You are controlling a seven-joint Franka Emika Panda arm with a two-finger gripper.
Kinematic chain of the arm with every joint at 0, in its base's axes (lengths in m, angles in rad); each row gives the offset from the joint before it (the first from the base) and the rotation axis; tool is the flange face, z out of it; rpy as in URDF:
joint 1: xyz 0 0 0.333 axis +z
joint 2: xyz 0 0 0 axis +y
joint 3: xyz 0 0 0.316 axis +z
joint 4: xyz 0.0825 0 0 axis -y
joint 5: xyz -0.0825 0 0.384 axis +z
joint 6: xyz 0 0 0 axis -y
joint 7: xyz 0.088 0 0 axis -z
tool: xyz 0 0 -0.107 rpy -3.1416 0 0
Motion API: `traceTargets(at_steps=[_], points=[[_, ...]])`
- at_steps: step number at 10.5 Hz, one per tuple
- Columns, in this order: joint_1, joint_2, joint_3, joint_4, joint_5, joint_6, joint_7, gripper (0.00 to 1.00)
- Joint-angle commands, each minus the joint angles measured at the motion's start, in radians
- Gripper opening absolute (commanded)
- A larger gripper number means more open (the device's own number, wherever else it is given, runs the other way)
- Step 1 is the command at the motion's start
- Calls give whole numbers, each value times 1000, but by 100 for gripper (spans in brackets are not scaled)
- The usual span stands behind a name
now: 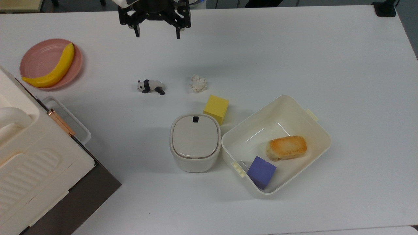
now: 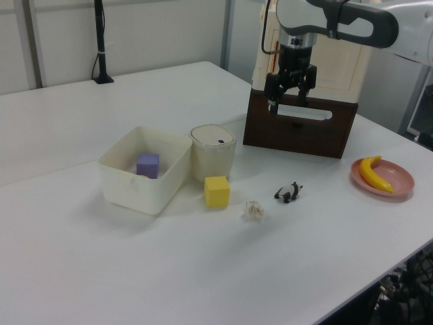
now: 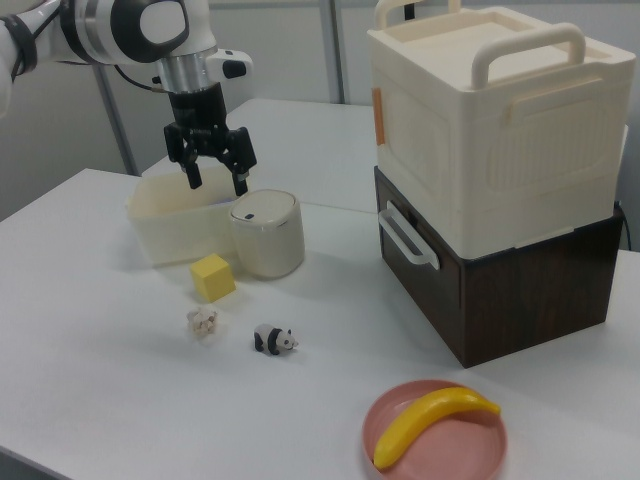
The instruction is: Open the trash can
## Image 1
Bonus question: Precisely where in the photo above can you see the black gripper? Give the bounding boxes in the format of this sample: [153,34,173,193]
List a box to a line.
[118,0,192,39]

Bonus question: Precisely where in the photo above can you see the white lidded trash can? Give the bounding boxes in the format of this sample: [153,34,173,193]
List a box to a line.
[169,114,222,173]

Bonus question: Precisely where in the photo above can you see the white open plastic bin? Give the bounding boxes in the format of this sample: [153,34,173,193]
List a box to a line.
[221,95,332,196]

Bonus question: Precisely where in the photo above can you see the black and white panda figurine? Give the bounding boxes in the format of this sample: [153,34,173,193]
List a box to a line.
[137,79,166,96]

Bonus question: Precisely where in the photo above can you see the crumpled white paper ball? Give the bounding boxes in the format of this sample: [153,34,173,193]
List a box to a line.
[190,74,208,93]

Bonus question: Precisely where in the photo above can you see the yellow foam cube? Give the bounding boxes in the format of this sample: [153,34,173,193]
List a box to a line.
[203,95,229,126]

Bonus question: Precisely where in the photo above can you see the yellow toy banana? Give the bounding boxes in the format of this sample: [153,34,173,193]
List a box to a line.
[22,43,75,88]

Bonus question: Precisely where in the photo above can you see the pink round plate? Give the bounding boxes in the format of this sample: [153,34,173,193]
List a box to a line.
[19,39,83,90]

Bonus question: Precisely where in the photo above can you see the light wooden side table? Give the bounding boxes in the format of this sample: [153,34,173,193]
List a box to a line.
[0,0,45,14]

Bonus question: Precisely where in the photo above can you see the copper latch strip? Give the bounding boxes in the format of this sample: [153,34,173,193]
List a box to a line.
[47,110,76,136]

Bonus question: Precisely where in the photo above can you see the toasted bread toy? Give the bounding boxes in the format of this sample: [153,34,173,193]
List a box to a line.
[265,135,308,162]

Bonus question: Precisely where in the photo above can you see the purple foam cube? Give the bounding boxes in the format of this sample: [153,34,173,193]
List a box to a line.
[246,156,277,190]

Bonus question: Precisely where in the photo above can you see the cream plastic storage box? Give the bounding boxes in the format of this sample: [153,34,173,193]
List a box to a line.
[0,65,95,235]

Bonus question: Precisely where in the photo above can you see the dark brown drawer cabinet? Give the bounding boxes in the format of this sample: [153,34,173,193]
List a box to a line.
[19,78,122,235]

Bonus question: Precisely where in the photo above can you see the white drawer handle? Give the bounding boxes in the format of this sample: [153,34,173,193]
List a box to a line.
[42,96,92,146]

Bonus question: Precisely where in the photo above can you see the cream storage box handle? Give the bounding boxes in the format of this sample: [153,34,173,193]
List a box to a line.
[0,107,32,144]

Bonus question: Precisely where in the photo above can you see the black camera stand base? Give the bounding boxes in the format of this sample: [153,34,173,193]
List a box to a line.
[372,0,398,17]

